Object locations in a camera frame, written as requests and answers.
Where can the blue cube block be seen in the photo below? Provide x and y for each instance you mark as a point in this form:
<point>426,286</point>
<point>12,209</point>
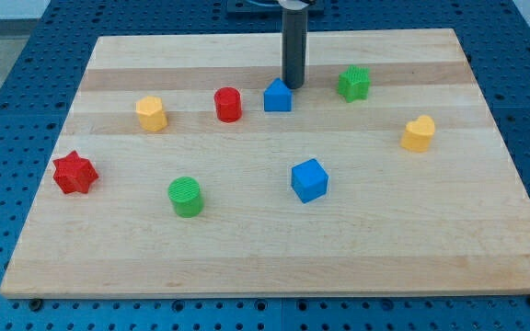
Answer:
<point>309,180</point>

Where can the blue triangular prism block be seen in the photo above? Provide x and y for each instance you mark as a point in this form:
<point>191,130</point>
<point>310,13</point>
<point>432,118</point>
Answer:
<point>277,97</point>

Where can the red cylinder block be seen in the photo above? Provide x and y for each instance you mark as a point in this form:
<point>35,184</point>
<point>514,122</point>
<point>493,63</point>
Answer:
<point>228,105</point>

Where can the light wooden board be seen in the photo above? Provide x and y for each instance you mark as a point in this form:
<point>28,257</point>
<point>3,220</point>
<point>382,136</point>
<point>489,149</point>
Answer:
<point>454,220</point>

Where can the green cylinder block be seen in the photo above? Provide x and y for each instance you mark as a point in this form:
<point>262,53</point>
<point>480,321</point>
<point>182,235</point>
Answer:
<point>186,197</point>

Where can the green star block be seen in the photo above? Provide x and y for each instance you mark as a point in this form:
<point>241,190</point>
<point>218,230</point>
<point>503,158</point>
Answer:
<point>354,83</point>

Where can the yellow hexagon block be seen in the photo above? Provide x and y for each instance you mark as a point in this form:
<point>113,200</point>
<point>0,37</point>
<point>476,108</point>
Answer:
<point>151,114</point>

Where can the yellow heart block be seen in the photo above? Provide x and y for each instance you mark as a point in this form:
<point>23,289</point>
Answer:
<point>418,134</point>

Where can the red star block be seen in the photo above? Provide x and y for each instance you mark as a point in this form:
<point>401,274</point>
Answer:
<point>74,173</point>

